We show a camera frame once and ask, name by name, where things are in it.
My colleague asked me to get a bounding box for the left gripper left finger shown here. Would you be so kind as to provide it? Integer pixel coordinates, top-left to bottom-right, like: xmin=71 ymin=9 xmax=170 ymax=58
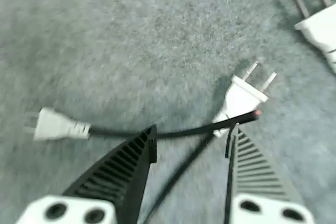
xmin=15 ymin=124 xmax=158 ymax=224

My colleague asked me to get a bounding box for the white two-prong plug black cord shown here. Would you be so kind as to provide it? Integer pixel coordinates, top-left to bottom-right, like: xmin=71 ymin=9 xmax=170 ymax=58
xmin=136 ymin=60 xmax=278 ymax=224
xmin=23 ymin=107 xmax=263 ymax=141

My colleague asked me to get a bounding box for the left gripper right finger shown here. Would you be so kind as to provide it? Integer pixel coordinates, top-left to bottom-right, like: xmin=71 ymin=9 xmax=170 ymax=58
xmin=222 ymin=123 xmax=316 ymax=224

